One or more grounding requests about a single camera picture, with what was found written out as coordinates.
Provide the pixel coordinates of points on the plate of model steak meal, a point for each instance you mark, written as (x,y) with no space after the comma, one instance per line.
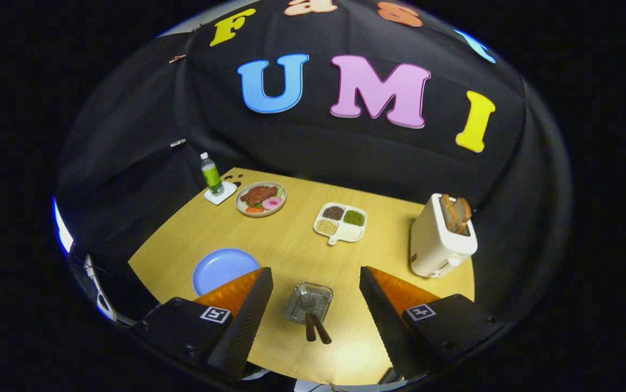
(258,195)

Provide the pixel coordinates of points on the small silver clip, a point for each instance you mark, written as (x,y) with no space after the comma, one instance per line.
(177,142)

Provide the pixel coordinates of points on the white keyboard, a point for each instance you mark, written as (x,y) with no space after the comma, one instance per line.
(107,311)

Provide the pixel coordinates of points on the blue plate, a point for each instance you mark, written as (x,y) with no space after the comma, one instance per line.
(220,269)

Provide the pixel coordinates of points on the green label water bottle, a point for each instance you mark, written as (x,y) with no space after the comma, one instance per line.
(212,177)

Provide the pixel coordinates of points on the white square coaster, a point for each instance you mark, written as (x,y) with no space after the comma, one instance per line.
(228,193)

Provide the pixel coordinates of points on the toast slice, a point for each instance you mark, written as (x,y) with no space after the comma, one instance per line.
(449,212)
(463,209)

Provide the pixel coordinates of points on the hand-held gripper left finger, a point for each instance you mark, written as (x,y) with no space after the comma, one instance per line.
(244,326)

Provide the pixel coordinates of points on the white divided tray of beans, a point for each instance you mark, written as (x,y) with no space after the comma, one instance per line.
(348,233)

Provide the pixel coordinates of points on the small orange clip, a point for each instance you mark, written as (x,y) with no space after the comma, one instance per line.
(177,58)

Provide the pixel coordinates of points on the white toaster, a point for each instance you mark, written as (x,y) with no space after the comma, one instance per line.
(432,245)

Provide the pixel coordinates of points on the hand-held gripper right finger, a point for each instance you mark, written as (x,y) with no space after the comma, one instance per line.
(386,326)

